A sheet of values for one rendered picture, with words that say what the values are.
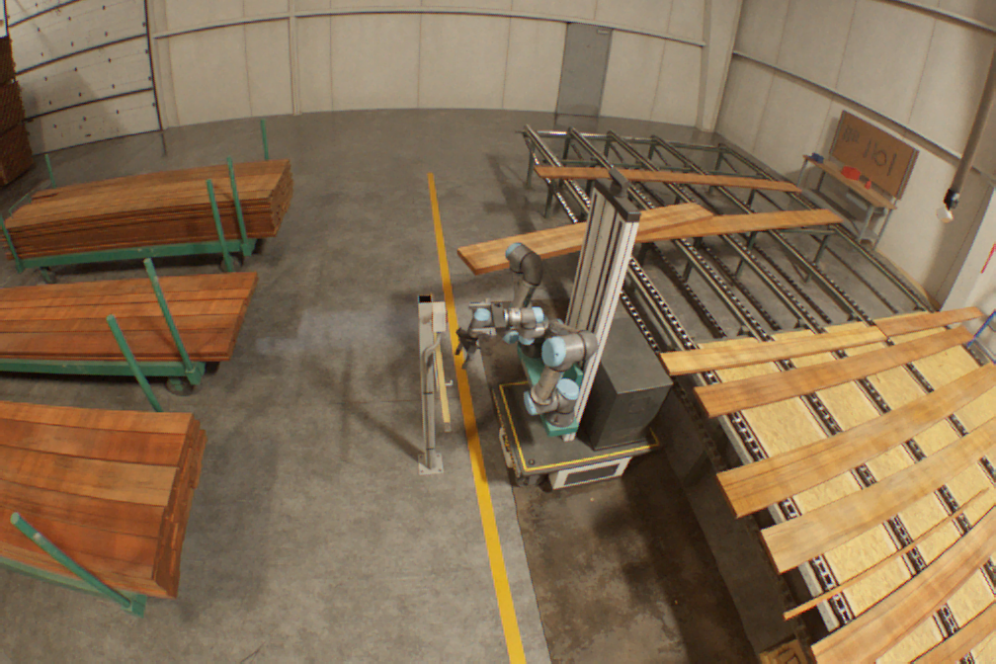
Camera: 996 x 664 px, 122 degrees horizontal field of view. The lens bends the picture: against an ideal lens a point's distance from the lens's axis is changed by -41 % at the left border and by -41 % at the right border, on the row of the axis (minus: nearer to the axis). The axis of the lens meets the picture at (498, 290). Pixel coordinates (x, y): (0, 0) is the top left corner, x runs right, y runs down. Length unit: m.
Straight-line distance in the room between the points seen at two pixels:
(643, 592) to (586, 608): 0.34
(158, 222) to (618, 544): 4.61
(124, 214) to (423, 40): 6.97
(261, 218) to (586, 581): 3.82
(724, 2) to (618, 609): 11.60
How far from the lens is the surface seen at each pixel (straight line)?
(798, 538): 2.28
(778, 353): 3.09
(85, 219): 5.32
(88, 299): 4.46
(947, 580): 2.87
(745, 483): 2.28
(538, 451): 2.70
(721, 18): 12.07
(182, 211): 4.69
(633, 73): 11.22
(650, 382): 2.50
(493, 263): 2.97
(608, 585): 2.77
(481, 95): 10.30
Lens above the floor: 2.54
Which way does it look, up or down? 36 degrees down
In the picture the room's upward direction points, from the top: 6 degrees clockwise
